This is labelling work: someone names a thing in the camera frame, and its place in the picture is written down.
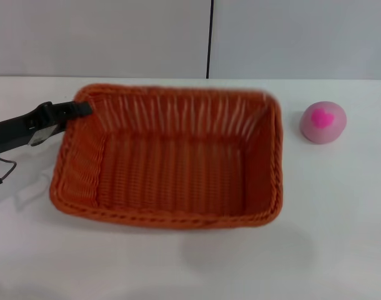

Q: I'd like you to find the orange woven plastic basket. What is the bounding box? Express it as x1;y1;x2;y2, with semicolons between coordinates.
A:
49;82;285;231

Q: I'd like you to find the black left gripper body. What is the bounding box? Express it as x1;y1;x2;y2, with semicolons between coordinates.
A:
0;101;76;158

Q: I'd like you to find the pink dome toy with heart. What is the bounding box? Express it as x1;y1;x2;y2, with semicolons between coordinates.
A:
299;100;348;145

